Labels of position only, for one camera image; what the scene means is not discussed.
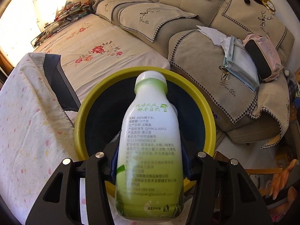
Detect floral bed sheet mattress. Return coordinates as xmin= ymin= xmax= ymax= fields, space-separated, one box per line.
xmin=35 ymin=15 xmax=170 ymax=101

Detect cluttered glass coffee table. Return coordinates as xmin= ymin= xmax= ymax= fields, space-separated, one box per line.
xmin=31 ymin=2 xmax=91 ymax=48

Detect cream window curtains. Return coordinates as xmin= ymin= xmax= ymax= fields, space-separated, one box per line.
xmin=0 ymin=0 xmax=95 ymax=62

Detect green white coconut bottle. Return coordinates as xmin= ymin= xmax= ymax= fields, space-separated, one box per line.
xmin=115 ymin=71 xmax=184 ymax=221

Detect yellow rimmed trash bin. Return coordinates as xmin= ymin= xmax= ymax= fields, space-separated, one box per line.
xmin=75 ymin=67 xmax=216 ymax=191

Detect white dotted tablecloth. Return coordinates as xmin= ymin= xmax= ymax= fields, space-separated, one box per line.
xmin=1 ymin=53 xmax=78 ymax=224

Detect white papers on sofa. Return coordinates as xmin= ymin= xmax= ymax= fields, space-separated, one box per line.
xmin=197 ymin=25 xmax=228 ymax=46

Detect person's hand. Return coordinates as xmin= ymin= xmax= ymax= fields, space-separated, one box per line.
xmin=269 ymin=159 xmax=298 ymax=200

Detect beige sectional sofa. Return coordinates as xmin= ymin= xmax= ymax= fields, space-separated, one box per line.
xmin=89 ymin=0 xmax=294 ymax=149

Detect pink black backpack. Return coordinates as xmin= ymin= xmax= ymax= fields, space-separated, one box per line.
xmin=243 ymin=34 xmax=283 ymax=82

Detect yellow monkey plush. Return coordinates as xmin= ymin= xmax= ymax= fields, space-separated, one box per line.
xmin=261 ymin=0 xmax=276 ymax=14

